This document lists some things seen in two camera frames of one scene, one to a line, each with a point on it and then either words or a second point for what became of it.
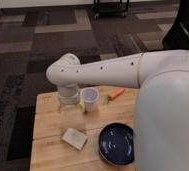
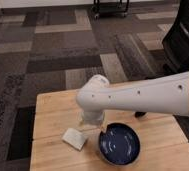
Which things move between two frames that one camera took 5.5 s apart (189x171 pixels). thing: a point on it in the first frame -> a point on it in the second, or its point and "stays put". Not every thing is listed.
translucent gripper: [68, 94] -> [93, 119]
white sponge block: [75, 138] stays put
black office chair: [185, 32] stays put
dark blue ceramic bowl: [116, 144] stays put
